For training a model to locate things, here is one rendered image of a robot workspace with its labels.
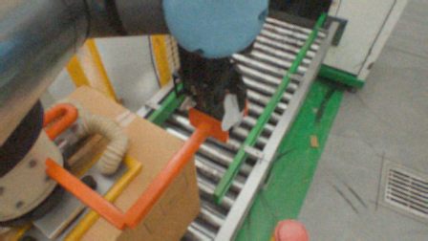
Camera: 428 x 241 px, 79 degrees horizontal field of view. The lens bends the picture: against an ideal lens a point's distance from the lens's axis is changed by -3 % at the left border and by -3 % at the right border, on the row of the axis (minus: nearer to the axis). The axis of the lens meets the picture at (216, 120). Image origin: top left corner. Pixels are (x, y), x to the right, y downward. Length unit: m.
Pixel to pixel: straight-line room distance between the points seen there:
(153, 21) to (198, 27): 0.04
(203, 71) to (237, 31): 0.20
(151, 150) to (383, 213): 1.63
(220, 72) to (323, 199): 1.56
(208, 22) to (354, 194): 1.84
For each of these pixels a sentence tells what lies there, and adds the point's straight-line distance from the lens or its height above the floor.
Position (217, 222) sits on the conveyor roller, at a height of 0.55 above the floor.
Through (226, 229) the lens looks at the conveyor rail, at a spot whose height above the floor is 0.59.
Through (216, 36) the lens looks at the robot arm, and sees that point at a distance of 0.20.
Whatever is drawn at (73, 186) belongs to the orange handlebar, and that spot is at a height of 1.22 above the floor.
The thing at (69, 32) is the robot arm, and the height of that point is 1.53.
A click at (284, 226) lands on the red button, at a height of 1.04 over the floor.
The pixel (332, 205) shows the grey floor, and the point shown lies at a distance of 1.88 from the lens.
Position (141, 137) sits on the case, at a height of 1.09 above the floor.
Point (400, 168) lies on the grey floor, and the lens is 2.25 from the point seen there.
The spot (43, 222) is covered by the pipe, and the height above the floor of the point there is 1.13.
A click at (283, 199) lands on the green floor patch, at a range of 1.80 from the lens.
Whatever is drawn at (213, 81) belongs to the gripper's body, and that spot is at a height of 1.35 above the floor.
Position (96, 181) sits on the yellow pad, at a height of 1.11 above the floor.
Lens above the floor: 1.61
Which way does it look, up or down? 50 degrees down
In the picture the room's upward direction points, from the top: straight up
